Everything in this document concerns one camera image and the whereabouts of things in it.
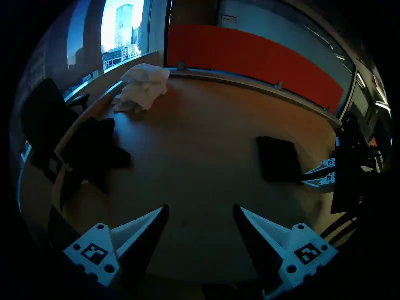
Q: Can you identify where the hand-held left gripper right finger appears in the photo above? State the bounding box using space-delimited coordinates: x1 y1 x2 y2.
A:
233 204 340 300

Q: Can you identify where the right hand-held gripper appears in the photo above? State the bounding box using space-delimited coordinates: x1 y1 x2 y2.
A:
302 118 381 216

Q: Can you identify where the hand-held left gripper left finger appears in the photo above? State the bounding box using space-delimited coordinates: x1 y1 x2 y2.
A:
63 204 170 289

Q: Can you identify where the black towel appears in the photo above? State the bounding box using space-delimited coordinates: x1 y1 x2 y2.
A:
256 135 305 185

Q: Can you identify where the heap of black towels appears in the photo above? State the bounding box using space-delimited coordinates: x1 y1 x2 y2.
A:
59 118 133 195

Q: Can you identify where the red desk screen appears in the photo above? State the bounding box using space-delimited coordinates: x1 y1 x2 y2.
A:
166 24 345 131

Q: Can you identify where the black office chair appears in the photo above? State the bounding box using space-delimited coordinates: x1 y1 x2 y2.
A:
20 77 92 185

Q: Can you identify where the heap of white towels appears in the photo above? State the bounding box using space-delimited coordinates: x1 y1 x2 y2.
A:
112 63 172 114

